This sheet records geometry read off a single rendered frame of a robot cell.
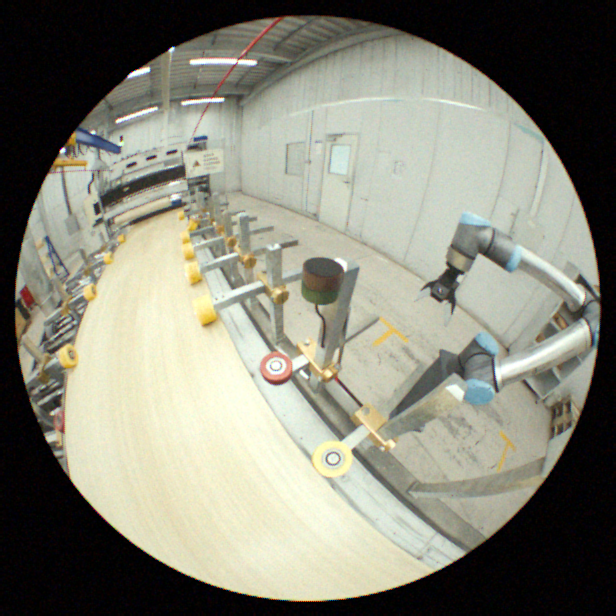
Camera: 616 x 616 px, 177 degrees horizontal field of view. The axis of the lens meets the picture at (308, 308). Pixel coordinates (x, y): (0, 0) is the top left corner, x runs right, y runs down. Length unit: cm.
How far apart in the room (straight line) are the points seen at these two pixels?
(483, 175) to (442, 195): 70
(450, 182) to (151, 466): 328
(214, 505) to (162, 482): 13
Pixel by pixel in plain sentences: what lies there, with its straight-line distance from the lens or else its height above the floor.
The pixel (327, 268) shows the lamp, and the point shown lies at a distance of 27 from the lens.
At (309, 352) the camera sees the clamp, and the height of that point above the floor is 87.
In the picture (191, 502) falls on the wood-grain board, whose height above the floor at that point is 90.
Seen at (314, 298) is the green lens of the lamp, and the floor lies 114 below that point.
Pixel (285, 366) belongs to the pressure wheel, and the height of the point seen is 91.
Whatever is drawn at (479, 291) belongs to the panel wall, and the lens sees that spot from 299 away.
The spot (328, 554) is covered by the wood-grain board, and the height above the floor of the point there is 90.
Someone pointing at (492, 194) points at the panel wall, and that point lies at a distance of 287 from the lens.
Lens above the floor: 131
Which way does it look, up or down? 43 degrees down
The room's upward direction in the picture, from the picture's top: 5 degrees clockwise
